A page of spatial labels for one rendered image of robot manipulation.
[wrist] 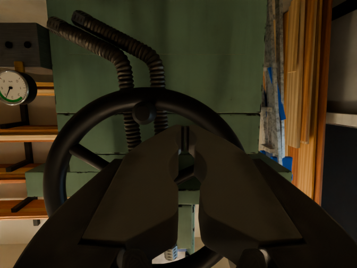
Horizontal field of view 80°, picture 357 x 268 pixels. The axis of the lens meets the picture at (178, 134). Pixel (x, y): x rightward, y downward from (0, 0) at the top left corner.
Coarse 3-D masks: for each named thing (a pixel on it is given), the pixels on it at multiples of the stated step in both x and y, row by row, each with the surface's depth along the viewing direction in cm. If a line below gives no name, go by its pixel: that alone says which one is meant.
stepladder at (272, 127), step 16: (272, 16) 110; (272, 32) 111; (272, 48) 112; (272, 64) 114; (272, 80) 116; (272, 96) 119; (272, 112) 121; (272, 128) 124; (272, 144) 127; (288, 160) 124
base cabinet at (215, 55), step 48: (48, 0) 42; (96, 0) 42; (144, 0) 42; (192, 0) 42; (240, 0) 42; (192, 48) 44; (240, 48) 44; (96, 96) 45; (192, 96) 45; (240, 96) 45
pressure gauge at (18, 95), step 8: (16, 64) 40; (0, 72) 38; (8, 72) 38; (16, 72) 38; (24, 72) 41; (0, 80) 39; (8, 80) 39; (16, 80) 39; (24, 80) 38; (32, 80) 41; (0, 88) 39; (8, 88) 39; (16, 88) 39; (24, 88) 39; (32, 88) 40; (0, 96) 39; (8, 96) 39; (16, 96) 39; (24, 96) 39; (32, 96) 41; (8, 104) 39; (16, 104) 39; (24, 104) 42
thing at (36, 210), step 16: (0, 128) 242; (16, 128) 242; (32, 128) 242; (48, 128) 242; (32, 160) 286; (0, 176) 241; (16, 176) 242; (0, 208) 263; (16, 208) 255; (32, 208) 263
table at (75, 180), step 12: (252, 156) 61; (264, 156) 61; (36, 168) 50; (276, 168) 50; (36, 180) 48; (72, 180) 48; (84, 180) 48; (192, 180) 43; (288, 180) 48; (36, 192) 49; (72, 192) 49; (180, 192) 39; (192, 192) 39; (180, 204) 39; (192, 204) 39
